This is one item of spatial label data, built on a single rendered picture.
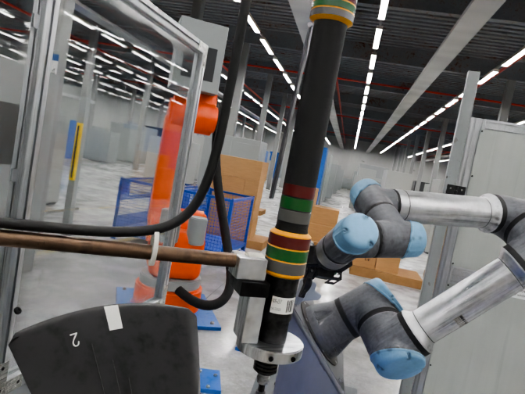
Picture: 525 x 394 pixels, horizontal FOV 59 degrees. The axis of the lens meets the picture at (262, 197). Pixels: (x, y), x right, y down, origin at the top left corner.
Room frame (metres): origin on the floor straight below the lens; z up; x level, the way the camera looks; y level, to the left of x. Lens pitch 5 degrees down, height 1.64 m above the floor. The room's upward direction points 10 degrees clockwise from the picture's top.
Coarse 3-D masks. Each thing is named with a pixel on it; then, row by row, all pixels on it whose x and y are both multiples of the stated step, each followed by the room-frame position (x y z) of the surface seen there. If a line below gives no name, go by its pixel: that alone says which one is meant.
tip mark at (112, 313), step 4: (108, 308) 0.55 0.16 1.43; (112, 308) 0.56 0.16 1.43; (116, 308) 0.56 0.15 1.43; (108, 312) 0.55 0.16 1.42; (112, 312) 0.55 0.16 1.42; (116, 312) 0.55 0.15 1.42; (108, 316) 0.55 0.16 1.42; (112, 316) 0.55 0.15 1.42; (116, 316) 0.55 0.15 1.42; (108, 320) 0.54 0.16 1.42; (112, 320) 0.54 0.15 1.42; (116, 320) 0.55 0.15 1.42; (120, 320) 0.55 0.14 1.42; (112, 324) 0.54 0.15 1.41; (116, 324) 0.54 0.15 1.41; (120, 324) 0.55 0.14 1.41; (112, 328) 0.54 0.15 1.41; (116, 328) 0.54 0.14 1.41
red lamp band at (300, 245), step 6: (270, 234) 0.46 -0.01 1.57; (276, 234) 0.46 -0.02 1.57; (270, 240) 0.46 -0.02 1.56; (276, 240) 0.45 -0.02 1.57; (282, 240) 0.45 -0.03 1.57; (288, 240) 0.45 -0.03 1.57; (294, 240) 0.45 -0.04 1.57; (300, 240) 0.45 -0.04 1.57; (306, 240) 0.46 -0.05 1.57; (282, 246) 0.45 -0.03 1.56; (288, 246) 0.45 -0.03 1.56; (294, 246) 0.45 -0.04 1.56; (300, 246) 0.45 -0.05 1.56; (306, 246) 0.46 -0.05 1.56
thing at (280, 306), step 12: (276, 288) 0.45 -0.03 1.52; (288, 288) 0.45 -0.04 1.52; (276, 300) 0.45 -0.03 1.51; (288, 300) 0.46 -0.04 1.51; (264, 312) 0.46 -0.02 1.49; (276, 312) 0.45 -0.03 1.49; (288, 312) 0.46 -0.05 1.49; (264, 324) 0.46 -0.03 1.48; (276, 324) 0.45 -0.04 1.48; (288, 324) 0.47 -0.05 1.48; (264, 336) 0.46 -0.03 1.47; (276, 336) 0.45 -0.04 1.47; (264, 372) 0.46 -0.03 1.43; (276, 372) 0.47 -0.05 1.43
